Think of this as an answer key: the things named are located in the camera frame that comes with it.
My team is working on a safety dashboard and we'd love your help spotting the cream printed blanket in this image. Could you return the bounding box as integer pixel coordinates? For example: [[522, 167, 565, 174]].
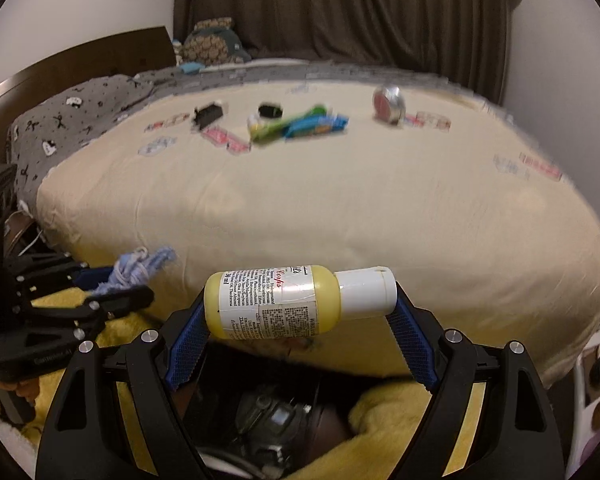
[[35, 60, 600, 391]]

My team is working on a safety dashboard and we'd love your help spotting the clear plastic wrapper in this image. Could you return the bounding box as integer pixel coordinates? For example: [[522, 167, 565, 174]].
[[230, 385, 321, 461]]

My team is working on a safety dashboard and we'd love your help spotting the yellow fluffy towel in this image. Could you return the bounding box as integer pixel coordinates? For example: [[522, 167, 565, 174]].
[[22, 290, 486, 480]]

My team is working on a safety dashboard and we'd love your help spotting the green tube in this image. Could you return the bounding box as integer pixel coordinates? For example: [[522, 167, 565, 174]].
[[247, 105, 331, 144]]

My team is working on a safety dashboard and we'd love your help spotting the grey patterned pillow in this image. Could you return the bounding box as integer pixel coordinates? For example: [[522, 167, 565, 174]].
[[6, 72, 156, 211]]

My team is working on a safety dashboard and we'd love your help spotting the blue snack packet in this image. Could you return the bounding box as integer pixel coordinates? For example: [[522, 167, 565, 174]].
[[282, 112, 351, 139]]

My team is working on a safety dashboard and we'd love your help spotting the glossy magazine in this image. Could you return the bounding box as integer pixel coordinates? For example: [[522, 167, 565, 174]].
[[565, 327, 600, 476]]

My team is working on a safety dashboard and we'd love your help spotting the white fluffy rug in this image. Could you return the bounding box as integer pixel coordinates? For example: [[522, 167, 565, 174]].
[[0, 407, 38, 468]]

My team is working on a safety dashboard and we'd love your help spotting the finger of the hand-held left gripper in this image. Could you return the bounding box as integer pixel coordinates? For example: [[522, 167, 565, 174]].
[[22, 285, 156, 323], [2, 254, 118, 293]]

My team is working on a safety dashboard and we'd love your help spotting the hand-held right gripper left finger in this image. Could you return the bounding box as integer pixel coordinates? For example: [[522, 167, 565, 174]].
[[35, 287, 221, 480]]

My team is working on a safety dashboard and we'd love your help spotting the yellow lotion bottle white cap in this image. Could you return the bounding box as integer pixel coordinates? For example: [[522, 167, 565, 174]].
[[203, 264, 398, 341]]

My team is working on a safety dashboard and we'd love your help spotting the small black clip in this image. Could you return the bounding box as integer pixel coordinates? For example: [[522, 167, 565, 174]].
[[192, 101, 228, 128]]

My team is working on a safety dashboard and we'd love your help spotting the blue knotted rope toy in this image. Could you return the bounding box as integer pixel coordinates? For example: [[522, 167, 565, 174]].
[[97, 245, 176, 296]]

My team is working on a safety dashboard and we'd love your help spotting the dark patterned plush cushion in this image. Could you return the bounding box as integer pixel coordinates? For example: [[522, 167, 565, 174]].
[[172, 17, 253, 67]]

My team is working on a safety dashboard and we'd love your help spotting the dark brown curtain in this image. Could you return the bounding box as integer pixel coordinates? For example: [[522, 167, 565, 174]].
[[172, 0, 508, 106]]

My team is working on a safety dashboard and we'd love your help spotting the round silver tin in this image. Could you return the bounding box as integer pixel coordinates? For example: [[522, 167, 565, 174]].
[[371, 85, 407, 126]]

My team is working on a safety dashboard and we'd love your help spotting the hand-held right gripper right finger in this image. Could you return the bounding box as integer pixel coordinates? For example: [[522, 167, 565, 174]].
[[387, 282, 566, 480]]

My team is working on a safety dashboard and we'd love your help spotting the brown wooden headboard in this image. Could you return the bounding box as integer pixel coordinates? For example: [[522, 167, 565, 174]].
[[0, 26, 176, 161]]

